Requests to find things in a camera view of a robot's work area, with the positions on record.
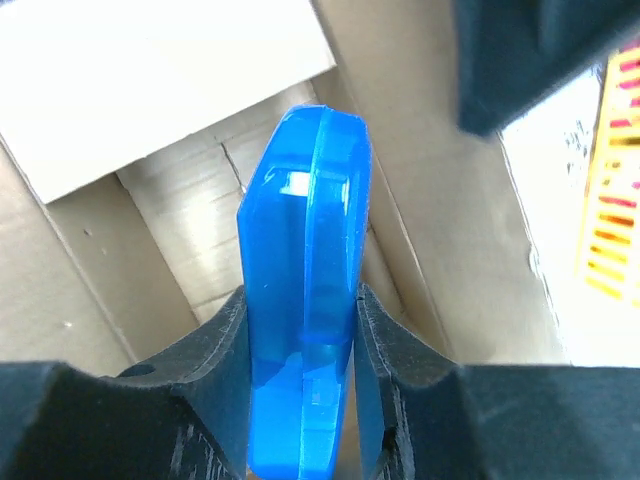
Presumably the brown cardboard express box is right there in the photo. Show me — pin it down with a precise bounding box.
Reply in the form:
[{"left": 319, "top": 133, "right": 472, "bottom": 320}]
[{"left": 1, "top": 1, "right": 568, "bottom": 374}]

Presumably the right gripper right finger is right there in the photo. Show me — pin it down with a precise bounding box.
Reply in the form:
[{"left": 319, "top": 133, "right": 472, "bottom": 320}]
[{"left": 354, "top": 285, "right": 639, "bottom": 479}]

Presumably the blue translucent plastic case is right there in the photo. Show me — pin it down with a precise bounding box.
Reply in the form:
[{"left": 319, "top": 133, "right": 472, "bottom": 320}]
[{"left": 237, "top": 105, "right": 372, "bottom": 479}]

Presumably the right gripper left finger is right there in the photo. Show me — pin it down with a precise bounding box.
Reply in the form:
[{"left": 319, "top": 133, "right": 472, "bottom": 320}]
[{"left": 1, "top": 289, "right": 250, "bottom": 479}]

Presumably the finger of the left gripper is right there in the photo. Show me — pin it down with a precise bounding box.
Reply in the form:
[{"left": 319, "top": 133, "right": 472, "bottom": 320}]
[{"left": 453, "top": 0, "right": 639, "bottom": 136}]

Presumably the yellow plastic shopping basket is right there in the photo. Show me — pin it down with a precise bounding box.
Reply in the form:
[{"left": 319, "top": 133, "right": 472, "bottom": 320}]
[{"left": 576, "top": 39, "right": 639, "bottom": 308}]

